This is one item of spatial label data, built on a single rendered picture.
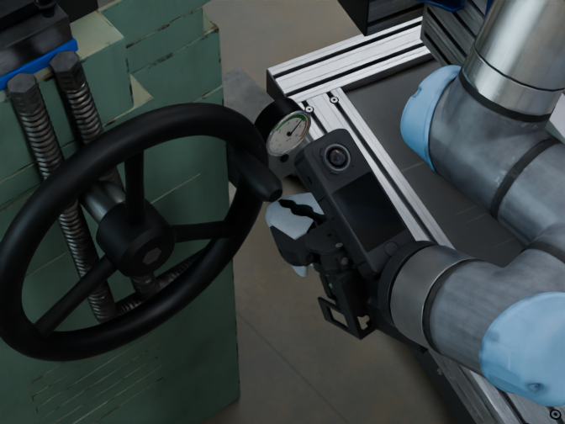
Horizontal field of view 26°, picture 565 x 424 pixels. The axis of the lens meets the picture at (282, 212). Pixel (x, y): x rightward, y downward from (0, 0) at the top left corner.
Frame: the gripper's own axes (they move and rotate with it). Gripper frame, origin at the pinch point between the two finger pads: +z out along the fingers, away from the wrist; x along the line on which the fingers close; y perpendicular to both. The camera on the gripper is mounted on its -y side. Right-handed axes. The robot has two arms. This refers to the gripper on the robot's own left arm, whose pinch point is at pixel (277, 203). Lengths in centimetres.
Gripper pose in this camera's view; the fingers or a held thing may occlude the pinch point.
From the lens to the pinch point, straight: 107.5
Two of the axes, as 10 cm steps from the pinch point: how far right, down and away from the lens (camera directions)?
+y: 3.1, 8.4, 4.6
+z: -5.3, -2.5, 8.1
